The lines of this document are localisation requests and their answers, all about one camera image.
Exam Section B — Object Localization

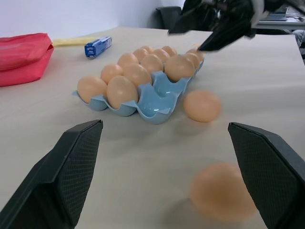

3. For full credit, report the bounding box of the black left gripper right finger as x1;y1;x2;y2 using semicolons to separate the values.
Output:
228;122;305;229

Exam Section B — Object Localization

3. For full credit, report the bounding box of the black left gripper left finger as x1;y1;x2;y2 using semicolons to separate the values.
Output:
0;119;104;229

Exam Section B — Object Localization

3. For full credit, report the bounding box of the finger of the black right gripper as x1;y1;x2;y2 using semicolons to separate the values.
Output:
167;3;216;36
197;18;256;52

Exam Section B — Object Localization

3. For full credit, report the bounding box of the blue plastic egg tray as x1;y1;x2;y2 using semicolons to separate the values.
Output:
72;51;206;125

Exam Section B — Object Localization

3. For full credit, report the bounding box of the black office chair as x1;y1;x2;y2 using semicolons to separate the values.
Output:
154;6;185;30

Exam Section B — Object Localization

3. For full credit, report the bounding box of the white background desk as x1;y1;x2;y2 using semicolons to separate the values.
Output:
252;6;305;31

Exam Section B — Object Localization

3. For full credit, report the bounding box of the blue cookie box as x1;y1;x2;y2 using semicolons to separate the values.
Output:
84;36;112;60

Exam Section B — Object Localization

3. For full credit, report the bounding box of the yellow flat packet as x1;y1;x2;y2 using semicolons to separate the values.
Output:
52;36;105;47

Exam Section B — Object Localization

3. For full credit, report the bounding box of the red fabric bag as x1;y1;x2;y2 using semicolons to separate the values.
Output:
0;32;55;88

